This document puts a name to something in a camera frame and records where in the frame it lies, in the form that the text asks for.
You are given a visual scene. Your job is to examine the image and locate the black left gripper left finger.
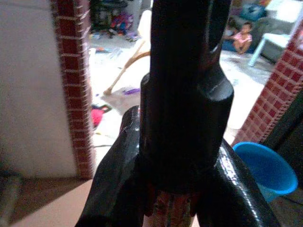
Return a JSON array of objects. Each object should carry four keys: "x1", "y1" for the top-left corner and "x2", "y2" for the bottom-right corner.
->
[{"x1": 77, "y1": 105, "x2": 148, "y2": 227}]

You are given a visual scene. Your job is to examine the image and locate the white plastic chair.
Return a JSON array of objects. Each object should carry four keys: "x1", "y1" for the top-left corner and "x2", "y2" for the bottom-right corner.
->
[{"x1": 248, "y1": 0, "x2": 303, "y2": 67}]

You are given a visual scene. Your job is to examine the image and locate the blue plastic bucket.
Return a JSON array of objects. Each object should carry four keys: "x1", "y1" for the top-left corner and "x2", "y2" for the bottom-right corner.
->
[{"x1": 232, "y1": 141, "x2": 299, "y2": 203}]

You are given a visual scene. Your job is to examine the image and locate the blue bag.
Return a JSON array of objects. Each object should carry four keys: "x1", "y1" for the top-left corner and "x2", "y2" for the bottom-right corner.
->
[{"x1": 240, "y1": 3, "x2": 267, "y2": 22}]

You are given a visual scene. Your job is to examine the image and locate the tan wooden stick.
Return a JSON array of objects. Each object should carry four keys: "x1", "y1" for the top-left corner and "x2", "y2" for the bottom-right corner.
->
[{"x1": 103, "y1": 40, "x2": 152, "y2": 96}]

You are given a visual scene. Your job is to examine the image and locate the colourful toy pile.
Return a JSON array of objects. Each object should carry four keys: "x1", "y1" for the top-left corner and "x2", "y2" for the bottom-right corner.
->
[{"x1": 109, "y1": 11, "x2": 135, "y2": 36}]

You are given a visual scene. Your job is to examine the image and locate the red toy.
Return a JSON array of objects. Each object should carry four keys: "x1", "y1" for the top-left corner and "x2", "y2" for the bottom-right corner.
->
[{"x1": 91, "y1": 108, "x2": 105, "y2": 128}]

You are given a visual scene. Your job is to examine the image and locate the child in pink shirt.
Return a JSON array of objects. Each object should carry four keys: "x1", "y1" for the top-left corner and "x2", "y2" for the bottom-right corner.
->
[{"x1": 232, "y1": 22, "x2": 253, "y2": 55}]

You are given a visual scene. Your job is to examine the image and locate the purple floor scrap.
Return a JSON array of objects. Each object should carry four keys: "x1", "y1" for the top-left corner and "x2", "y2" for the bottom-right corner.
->
[{"x1": 122, "y1": 87, "x2": 141, "y2": 96}]

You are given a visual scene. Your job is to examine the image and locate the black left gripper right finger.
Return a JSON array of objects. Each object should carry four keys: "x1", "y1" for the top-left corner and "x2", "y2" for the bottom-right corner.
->
[{"x1": 198, "y1": 139, "x2": 282, "y2": 227}]

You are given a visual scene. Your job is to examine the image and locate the red brick pillar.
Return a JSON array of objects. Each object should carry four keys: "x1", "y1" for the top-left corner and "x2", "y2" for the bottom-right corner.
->
[
  {"x1": 50, "y1": 0, "x2": 96, "y2": 180},
  {"x1": 233, "y1": 20, "x2": 303, "y2": 148}
]

